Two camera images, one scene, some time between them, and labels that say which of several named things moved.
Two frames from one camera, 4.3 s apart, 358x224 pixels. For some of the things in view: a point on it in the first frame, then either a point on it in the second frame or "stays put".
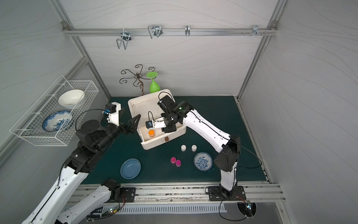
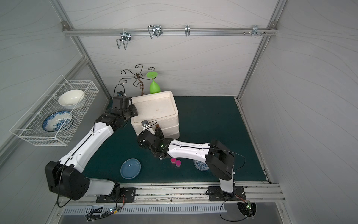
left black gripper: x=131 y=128 → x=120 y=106
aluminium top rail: x=160 y=31 stays put
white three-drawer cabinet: x=147 y=107 stays put
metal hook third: x=187 y=29 stays put
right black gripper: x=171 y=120 → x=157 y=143
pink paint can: x=178 y=163 stays put
